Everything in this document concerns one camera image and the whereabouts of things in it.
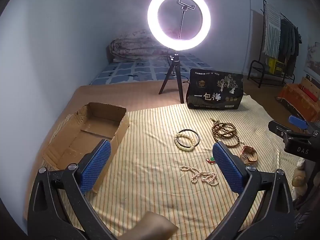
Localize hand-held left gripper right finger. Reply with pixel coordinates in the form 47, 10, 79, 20
207, 141, 300, 240

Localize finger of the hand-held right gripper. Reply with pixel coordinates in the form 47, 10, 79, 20
268, 120, 313, 140
288, 115, 320, 133

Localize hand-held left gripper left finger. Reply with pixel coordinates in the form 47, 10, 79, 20
27, 139, 118, 240

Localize brown strap wristwatch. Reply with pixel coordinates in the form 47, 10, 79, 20
239, 145, 258, 165

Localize cardboard box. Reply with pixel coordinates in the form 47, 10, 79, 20
42, 102, 130, 194

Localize pearl necklace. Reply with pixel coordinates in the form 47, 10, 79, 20
180, 165, 220, 187

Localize wooden bead necklace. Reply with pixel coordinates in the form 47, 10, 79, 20
209, 119, 245, 148

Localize white bead bracelet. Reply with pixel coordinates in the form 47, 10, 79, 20
174, 133, 194, 152

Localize person's right hand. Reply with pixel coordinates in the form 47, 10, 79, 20
291, 159, 308, 202

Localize orange cloth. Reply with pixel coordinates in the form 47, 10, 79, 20
277, 83, 320, 122

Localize wooden box with red stripe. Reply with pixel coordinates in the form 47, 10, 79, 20
300, 74, 320, 100

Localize black bangle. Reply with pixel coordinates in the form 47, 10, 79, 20
178, 129, 200, 148

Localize striped yellow cloth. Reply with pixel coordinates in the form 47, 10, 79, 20
40, 95, 300, 240

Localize yellow box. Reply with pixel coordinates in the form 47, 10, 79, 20
266, 57, 285, 74

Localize black shoe rack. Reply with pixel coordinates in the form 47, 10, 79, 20
247, 60, 295, 88

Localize person's dark striped clothing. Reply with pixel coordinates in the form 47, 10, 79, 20
292, 197, 320, 238

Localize black printed bag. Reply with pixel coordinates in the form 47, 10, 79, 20
186, 68, 244, 110

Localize dark hanging clothes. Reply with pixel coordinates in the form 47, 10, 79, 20
279, 17, 300, 77

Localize tan rounded object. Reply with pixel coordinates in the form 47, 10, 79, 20
117, 211, 179, 240

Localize brown board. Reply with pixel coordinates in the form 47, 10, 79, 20
251, 10, 264, 63

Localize striped white towel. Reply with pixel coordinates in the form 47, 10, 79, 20
262, 1, 282, 58

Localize blue patterned bedsheet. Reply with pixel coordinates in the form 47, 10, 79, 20
90, 54, 213, 85

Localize black tripod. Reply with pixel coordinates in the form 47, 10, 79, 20
159, 52, 190, 103

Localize black clothes rack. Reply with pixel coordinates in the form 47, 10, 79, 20
260, 0, 300, 85

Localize folded floral quilt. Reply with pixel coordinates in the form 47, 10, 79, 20
108, 31, 173, 63

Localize black phone holder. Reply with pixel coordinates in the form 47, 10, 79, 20
177, 0, 196, 40

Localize wall poster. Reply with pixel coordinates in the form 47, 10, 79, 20
304, 37, 320, 73

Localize white ring light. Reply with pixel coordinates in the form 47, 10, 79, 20
147, 0, 211, 48

